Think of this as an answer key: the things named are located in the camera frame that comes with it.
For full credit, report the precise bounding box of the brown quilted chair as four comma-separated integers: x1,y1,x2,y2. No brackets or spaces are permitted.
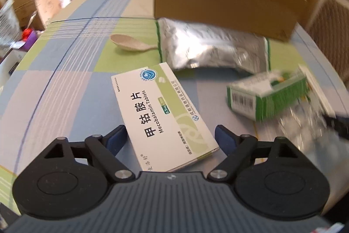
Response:
308,0,349,86

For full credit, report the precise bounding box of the checkered tablecloth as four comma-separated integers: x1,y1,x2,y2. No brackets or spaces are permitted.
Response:
1,0,348,214

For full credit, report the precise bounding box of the beige plastic spoon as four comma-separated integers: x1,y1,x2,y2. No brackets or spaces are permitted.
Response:
110,34,158,52

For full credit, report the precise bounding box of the clear plastic bag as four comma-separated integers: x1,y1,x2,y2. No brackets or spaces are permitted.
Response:
0,0,22,58

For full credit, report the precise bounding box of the green white spray box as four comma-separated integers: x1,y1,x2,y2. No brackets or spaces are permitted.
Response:
227,70,309,122

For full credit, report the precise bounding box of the silver foil pouch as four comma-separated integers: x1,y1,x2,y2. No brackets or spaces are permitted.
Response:
157,18,270,74

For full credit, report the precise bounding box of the clear blister pack bag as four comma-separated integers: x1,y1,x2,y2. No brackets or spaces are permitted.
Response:
273,102,348,170

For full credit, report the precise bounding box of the white long ointment box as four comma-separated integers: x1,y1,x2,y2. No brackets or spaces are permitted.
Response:
298,64,335,117

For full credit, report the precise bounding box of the white mecobalamin tablet box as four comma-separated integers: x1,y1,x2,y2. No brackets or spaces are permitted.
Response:
111,63,219,172

